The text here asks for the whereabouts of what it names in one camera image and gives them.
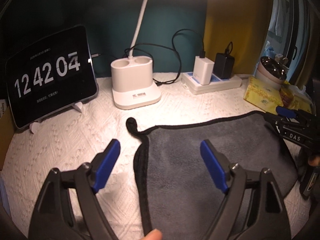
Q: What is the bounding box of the white power strip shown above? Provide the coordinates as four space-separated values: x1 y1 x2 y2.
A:
181 72 242 95

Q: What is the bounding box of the grey purple microfiber towel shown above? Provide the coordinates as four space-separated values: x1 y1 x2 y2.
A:
126 111 298 239

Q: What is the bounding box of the white desk lamp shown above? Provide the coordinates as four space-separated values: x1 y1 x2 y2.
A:
110 0 233 111

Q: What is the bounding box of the metal bowl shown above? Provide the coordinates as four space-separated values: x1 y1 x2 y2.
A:
258 56 287 80

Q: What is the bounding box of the red yellow can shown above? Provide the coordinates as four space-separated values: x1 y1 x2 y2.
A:
280 86 294 108

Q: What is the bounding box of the white hanging shirt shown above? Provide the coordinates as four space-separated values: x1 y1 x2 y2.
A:
268 0 287 37

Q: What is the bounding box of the yellow tissue box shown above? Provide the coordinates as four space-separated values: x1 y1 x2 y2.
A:
243 76 284 114

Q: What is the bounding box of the white tablet stand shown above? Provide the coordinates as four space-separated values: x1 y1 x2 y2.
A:
29 101 84 134

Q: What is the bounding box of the tablet showing clock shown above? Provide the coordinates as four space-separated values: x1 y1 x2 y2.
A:
5 25 99 129

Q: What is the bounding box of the white textured tablecloth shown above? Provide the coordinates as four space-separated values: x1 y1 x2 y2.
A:
1 77 255 239

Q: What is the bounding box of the person's hand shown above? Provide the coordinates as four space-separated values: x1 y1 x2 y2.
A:
142 229 163 240

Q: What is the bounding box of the dark green curtain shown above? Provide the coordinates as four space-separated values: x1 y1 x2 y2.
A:
1 0 207 77

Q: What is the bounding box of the black charger cable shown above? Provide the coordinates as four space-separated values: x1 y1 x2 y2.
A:
123 28 207 86

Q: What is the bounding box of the white power adapter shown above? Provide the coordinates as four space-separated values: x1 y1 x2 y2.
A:
193 50 214 86

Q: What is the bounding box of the black power adapter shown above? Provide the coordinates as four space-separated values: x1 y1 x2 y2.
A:
213 53 235 79

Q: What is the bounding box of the yellow curtain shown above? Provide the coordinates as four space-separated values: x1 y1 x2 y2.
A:
204 0 273 74

